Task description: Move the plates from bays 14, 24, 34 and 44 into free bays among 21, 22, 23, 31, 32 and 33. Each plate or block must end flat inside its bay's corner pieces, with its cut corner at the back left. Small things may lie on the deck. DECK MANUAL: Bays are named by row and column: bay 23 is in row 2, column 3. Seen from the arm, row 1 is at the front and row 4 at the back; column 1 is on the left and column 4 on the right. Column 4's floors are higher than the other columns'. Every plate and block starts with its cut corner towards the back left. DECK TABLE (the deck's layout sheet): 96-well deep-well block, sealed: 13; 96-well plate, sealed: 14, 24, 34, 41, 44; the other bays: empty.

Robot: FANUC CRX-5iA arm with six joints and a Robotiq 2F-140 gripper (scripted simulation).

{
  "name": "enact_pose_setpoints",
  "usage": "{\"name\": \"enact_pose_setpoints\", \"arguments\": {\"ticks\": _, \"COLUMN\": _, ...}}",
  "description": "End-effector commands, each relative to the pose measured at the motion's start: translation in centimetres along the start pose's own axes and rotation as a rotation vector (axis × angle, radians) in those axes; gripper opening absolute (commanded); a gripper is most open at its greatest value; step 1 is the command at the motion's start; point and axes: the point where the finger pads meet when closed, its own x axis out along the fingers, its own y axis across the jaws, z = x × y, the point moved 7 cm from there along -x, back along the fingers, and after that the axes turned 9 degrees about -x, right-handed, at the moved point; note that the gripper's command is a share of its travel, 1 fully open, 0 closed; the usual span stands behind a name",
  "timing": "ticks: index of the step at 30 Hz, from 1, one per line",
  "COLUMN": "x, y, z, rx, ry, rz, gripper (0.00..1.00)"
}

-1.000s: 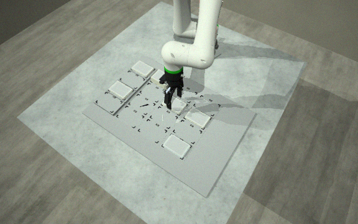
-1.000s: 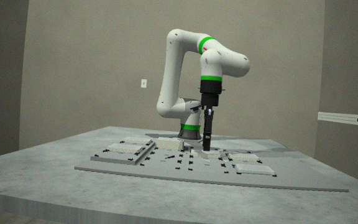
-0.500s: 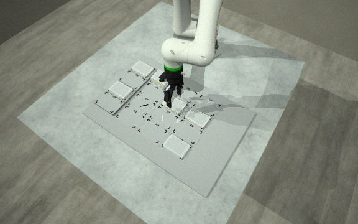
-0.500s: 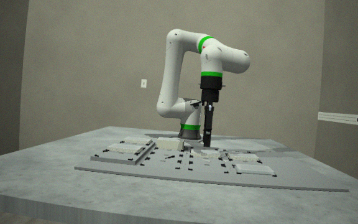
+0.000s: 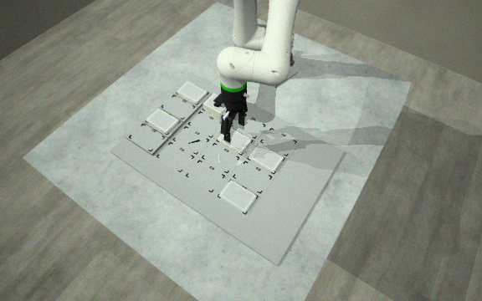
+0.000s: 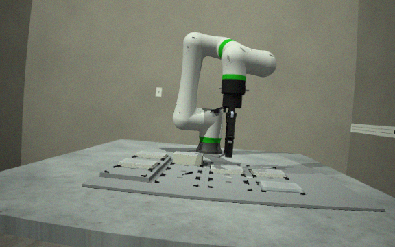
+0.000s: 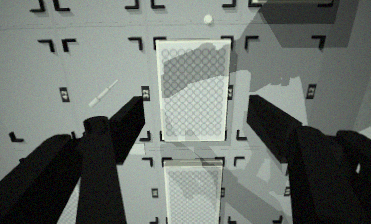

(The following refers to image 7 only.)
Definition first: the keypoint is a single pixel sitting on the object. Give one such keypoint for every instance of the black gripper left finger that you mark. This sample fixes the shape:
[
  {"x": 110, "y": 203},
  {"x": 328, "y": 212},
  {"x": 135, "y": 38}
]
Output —
[{"x": 37, "y": 190}]

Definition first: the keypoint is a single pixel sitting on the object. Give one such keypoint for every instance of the white pipette tip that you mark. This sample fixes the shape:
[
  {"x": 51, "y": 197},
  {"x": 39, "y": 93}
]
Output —
[{"x": 96, "y": 100}]

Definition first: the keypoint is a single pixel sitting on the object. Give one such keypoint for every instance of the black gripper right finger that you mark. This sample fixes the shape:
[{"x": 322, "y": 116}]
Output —
[{"x": 319, "y": 190}]

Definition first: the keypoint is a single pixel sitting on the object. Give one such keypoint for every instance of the grey rectangular deck plate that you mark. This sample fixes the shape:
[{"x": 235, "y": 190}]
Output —
[{"x": 342, "y": 82}]

